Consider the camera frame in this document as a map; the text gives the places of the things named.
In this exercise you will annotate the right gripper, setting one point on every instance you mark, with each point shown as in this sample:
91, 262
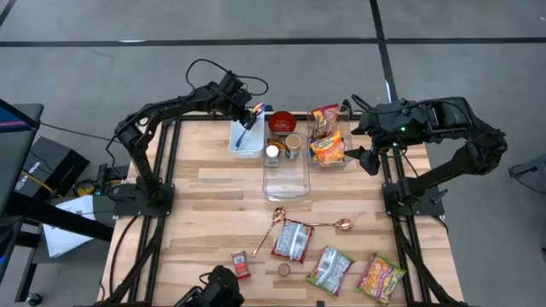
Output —
377, 130

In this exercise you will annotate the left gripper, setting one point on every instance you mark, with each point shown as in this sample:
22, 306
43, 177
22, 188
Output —
239, 104

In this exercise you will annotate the iridescent metal spoon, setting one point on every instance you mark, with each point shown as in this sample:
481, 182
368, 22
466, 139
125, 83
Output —
241, 138

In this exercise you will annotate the small orange snack packet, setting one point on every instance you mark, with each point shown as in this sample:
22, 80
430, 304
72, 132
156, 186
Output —
276, 144

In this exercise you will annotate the white-capped bagel seasoning jar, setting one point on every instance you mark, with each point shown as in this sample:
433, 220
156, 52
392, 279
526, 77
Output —
272, 152

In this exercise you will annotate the orange Maruchan ramen packet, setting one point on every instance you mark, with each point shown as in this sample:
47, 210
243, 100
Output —
327, 149

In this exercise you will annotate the red yellow ramen packet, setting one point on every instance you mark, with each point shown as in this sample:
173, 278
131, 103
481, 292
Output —
325, 119

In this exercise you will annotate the copper spoon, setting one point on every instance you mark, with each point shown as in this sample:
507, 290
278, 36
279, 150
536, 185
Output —
279, 213
344, 224

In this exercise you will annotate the green pink ramen packet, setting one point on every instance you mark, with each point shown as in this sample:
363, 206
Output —
379, 277

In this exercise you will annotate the cork-topped glass saffron jar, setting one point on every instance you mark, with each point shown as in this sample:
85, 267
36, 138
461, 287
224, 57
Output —
284, 269

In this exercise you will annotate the small red packet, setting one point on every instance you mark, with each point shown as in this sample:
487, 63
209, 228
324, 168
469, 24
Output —
241, 265

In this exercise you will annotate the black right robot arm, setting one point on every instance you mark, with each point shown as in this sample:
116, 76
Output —
452, 170

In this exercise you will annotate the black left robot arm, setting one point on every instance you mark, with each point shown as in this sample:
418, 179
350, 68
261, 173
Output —
141, 140

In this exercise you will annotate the white plastic bin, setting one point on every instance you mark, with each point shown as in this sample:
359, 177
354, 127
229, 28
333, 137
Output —
256, 147

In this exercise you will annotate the red bowl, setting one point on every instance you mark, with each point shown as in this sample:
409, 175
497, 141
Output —
282, 122

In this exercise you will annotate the clear plastic bin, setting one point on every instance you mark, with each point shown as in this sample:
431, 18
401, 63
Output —
352, 128
286, 183

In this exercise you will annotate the red-edged ramen packet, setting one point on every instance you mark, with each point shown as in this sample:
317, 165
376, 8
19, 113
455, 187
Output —
292, 241

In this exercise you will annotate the green-edged ramen packet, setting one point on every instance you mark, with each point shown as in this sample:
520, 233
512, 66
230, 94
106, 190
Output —
329, 270

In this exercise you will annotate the grey chair base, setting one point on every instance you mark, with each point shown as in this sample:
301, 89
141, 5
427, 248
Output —
531, 168

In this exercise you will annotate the black computer case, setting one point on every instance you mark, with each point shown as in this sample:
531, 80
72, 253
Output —
55, 162

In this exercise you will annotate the white paper sheet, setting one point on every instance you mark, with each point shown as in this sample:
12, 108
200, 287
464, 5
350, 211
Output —
68, 226

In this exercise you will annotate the black wheeled stand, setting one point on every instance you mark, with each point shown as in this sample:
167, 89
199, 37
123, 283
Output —
64, 221

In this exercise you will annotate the black computer monitor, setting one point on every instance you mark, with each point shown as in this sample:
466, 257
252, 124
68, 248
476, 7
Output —
13, 162

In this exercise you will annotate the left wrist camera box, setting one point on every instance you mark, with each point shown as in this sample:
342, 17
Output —
232, 83

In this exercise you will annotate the black camera device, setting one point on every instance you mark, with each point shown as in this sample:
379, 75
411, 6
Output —
217, 285

